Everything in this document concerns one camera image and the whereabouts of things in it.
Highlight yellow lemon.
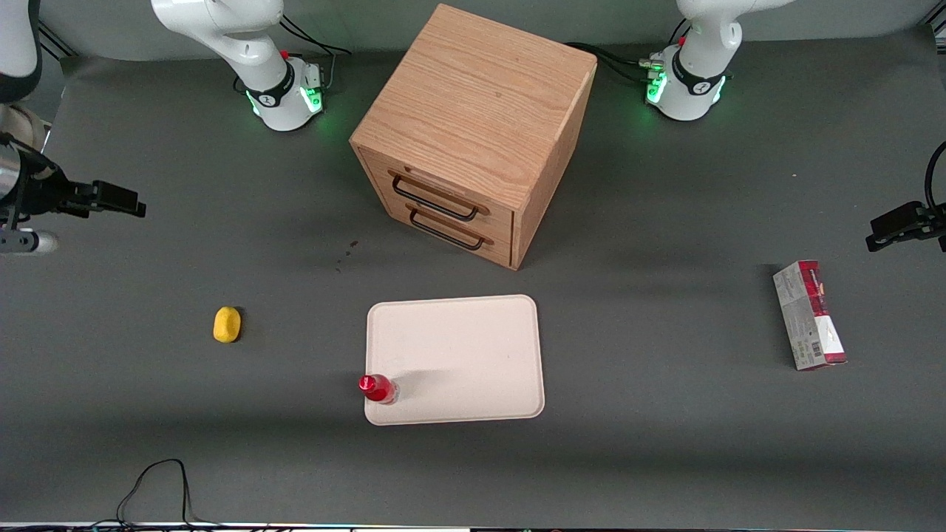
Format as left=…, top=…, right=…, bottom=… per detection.
left=213, top=306, right=242, bottom=344

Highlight black frame rail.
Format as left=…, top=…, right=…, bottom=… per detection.
left=37, top=21, right=76, bottom=60

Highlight red coke bottle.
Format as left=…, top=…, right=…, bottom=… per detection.
left=359, top=374, right=400, bottom=405

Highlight beige rounded fixture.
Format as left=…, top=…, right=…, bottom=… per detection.
left=0, top=102, right=52, bottom=152

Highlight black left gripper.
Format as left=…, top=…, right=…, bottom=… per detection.
left=865, top=201, right=946, bottom=253

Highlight beige rectangular tray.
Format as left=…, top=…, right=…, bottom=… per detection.
left=364, top=294, right=545, bottom=426

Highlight long black drawer handle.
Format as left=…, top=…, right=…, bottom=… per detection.
left=389, top=171, right=490, bottom=222

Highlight black left base cables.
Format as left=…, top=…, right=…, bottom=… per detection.
left=565, top=42, right=664, bottom=84

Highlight dark grey table mat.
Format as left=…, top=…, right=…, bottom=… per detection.
left=0, top=30, right=946, bottom=527

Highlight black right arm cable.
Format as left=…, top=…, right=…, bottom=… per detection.
left=0, top=129, right=60, bottom=185

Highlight black base cables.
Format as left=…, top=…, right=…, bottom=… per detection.
left=279, top=11, right=353, bottom=93
left=565, top=42, right=664, bottom=84

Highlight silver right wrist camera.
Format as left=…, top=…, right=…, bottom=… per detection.
left=0, top=228, right=58, bottom=256

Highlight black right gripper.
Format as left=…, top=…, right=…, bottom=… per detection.
left=6, top=164, right=147, bottom=223

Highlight wooden drawer cabinet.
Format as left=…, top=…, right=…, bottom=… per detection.
left=350, top=3, right=598, bottom=271

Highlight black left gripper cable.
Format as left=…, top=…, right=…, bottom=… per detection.
left=924, top=140, right=946, bottom=216

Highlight black right base cables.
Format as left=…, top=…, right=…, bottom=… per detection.
left=279, top=11, right=353, bottom=93

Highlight short black drawer handle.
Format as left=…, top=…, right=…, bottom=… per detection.
left=406, top=205, right=494, bottom=250

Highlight thin black looped cable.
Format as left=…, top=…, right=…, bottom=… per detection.
left=89, top=459, right=222, bottom=530

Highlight red and grey carton box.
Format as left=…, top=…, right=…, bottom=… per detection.
left=772, top=259, right=848, bottom=371

